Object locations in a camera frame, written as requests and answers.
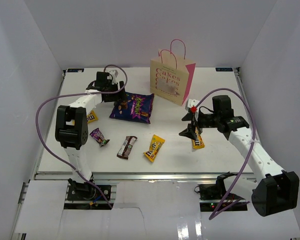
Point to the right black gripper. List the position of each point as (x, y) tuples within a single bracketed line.
[(190, 131)]

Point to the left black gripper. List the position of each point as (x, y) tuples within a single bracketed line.
[(120, 96)]

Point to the purple Krokant snack bag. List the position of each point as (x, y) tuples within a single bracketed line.
[(137, 108)]

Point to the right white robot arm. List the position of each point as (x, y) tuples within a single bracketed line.
[(275, 189)]

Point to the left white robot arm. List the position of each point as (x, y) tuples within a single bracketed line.
[(71, 128)]

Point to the beige pink paper bag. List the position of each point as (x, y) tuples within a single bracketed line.
[(171, 75)]

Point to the yellow M&M's pack right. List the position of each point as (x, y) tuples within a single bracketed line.
[(198, 143)]

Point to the yellow m&m's pack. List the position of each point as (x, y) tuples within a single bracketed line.
[(91, 117), (198, 143), (155, 145)]

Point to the yellow M&M's pack left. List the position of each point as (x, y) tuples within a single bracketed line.
[(91, 117)]

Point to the yellow M&M's pack centre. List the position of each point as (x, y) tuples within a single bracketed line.
[(155, 145)]

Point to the purple M&M's pack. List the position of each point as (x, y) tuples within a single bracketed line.
[(98, 136)]

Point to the brown chocolate bar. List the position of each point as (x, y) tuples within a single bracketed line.
[(126, 147)]

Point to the left blue table label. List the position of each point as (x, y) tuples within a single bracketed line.
[(75, 70)]

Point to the blue table label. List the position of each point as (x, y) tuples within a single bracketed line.
[(224, 69), (75, 70)]

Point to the right blue table label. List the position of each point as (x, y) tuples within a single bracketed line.
[(224, 69)]

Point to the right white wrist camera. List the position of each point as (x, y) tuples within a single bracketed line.
[(190, 103)]

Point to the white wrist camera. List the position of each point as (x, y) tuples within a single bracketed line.
[(190, 103), (113, 76)]

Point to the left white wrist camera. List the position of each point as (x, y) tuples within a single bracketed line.
[(113, 76)]

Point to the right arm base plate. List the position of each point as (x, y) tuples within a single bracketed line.
[(209, 198)]

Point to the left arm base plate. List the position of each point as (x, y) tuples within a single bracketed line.
[(83, 196)]

